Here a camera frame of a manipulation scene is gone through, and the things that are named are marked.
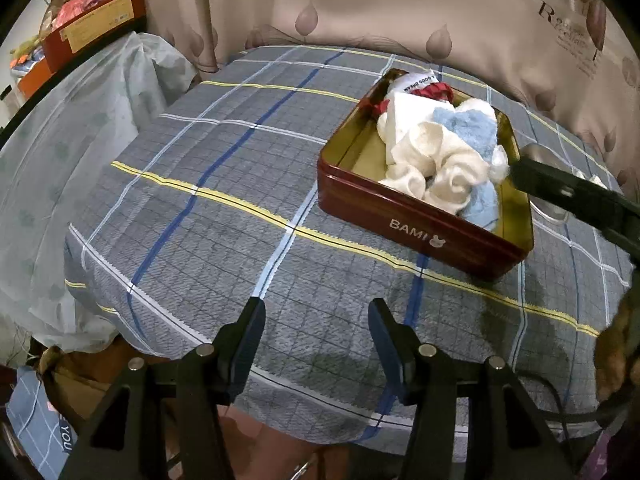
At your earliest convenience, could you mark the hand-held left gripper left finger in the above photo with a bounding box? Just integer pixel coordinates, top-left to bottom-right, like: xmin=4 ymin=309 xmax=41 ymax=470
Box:
xmin=60 ymin=296 xmax=267 ymax=480

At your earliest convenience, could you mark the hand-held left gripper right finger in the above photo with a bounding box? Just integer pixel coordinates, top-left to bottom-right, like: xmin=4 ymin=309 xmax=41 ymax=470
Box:
xmin=368 ymin=299 xmax=576 ymax=480

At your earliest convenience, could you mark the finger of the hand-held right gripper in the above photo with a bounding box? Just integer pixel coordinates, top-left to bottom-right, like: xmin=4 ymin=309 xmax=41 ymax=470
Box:
xmin=509 ymin=156 xmax=640 ymax=262

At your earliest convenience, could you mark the white fluffy sock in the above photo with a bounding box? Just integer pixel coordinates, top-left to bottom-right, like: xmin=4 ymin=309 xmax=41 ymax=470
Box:
xmin=574 ymin=169 xmax=610 ymax=192
xmin=487 ymin=145 xmax=512 ymax=181

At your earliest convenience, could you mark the red tin box gold inside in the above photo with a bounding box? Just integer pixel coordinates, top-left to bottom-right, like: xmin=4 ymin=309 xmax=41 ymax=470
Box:
xmin=316 ymin=67 xmax=535 ymax=280

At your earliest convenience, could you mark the person's right forearm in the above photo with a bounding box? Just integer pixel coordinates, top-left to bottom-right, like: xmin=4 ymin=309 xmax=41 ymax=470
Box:
xmin=595 ymin=280 xmax=640 ymax=403

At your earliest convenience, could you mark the metal cup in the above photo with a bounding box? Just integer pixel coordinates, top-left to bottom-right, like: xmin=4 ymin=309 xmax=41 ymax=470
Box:
xmin=522 ymin=142 xmax=573 ymax=222

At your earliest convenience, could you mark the grey plaid bed sheet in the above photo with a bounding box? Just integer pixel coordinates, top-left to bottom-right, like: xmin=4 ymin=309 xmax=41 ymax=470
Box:
xmin=64 ymin=45 xmax=633 ymax=447

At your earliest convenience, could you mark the brown bag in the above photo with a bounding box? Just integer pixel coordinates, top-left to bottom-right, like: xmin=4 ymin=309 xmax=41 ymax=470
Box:
xmin=37 ymin=337 xmax=146 ymax=428

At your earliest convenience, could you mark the blue printed cloth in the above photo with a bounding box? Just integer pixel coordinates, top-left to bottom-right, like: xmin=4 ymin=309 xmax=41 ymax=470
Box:
xmin=6 ymin=366 xmax=81 ymax=480

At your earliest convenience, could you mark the beige leaf print curtain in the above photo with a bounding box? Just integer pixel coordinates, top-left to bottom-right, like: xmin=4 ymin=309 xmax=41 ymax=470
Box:
xmin=145 ymin=0 xmax=640 ymax=201

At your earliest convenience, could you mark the white translucent plastic cover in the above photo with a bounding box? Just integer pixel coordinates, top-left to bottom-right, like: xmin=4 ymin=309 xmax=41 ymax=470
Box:
xmin=0 ymin=32 xmax=201 ymax=353

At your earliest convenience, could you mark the orange box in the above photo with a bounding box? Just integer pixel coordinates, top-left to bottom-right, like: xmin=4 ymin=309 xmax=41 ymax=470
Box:
xmin=12 ymin=55 xmax=57 ymax=100

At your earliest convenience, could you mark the red cardboard box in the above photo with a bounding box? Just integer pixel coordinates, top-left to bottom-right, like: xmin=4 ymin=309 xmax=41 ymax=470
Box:
xmin=42 ymin=0 xmax=148 ymax=72

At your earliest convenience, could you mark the pink mesh bag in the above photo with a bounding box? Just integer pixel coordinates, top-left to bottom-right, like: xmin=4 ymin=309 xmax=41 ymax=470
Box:
xmin=52 ymin=0 xmax=110 ymax=30

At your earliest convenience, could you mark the black cable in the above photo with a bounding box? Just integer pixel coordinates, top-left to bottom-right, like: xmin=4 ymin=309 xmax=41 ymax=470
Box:
xmin=515 ymin=372 xmax=631 ymax=428

